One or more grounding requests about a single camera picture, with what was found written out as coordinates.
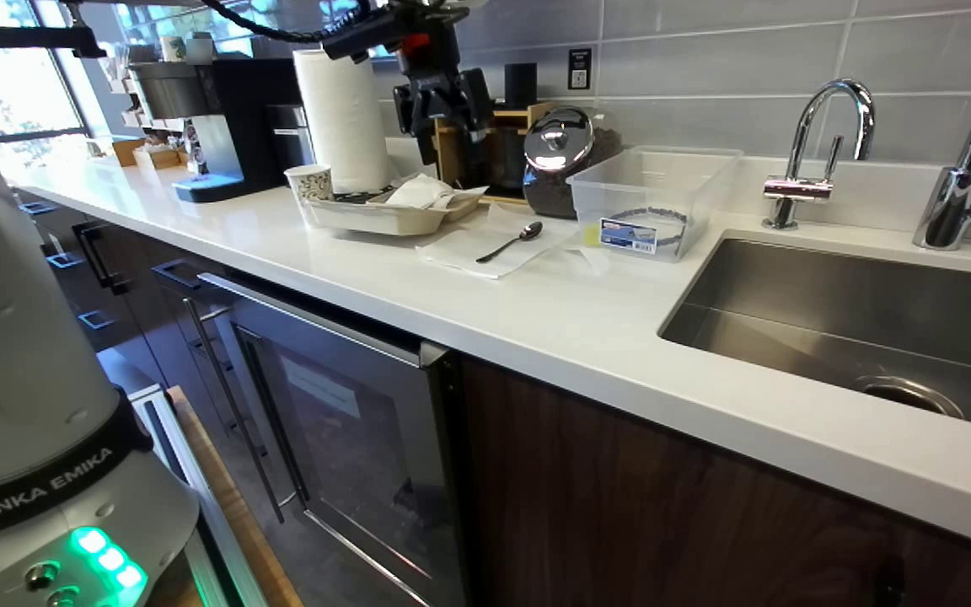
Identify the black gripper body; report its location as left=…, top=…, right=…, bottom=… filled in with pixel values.
left=390, top=11, right=480, bottom=92

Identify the dark metal spoon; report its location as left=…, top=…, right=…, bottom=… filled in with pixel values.
left=473, top=218, right=546, bottom=266

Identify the white paper towel roll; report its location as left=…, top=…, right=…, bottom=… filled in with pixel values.
left=290, top=44, right=394, bottom=200

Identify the black canister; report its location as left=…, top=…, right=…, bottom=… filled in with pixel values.
left=501, top=59, right=539, bottom=111

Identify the wooden countertop organizer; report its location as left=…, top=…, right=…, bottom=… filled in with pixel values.
left=428, top=99, right=555, bottom=194

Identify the crumpled white napkin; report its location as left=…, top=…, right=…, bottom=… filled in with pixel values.
left=384, top=171, right=458, bottom=213

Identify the black cooker with silver lid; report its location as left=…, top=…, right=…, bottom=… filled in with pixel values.
left=515, top=100, right=625, bottom=223

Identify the beige clamshell takeout container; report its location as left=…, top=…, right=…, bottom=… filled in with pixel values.
left=298, top=180, right=491, bottom=243

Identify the clear plastic bag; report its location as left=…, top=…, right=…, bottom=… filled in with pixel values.
left=416, top=213, right=579, bottom=283

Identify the dark coffee machine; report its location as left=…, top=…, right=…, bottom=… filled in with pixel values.
left=127, top=54, right=309, bottom=204

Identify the chrome gooseneck faucet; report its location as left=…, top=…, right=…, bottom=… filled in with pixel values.
left=761, top=77, right=879, bottom=231

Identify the undercounter glass door fridge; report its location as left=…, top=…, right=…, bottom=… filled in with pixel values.
left=197, top=266, right=473, bottom=607

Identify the grey drawer cabinet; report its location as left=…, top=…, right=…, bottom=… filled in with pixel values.
left=11, top=187, right=235, bottom=450

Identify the wooden plank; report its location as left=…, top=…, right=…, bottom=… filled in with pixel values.
left=161, top=383, right=306, bottom=607

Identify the stainless steel sink basin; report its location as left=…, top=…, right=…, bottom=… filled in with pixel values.
left=656, top=230, right=971, bottom=439

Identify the brown wood cabinet front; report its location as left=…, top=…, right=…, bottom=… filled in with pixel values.
left=456, top=357, right=971, bottom=607

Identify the tall chrome kitchen faucet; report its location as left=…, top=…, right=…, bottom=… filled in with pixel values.
left=915, top=19, right=971, bottom=253

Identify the dark wall outlet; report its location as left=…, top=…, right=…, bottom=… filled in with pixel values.
left=566, top=44, right=598, bottom=93

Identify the black robot cable chain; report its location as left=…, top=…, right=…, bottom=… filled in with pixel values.
left=197, top=0, right=336, bottom=46

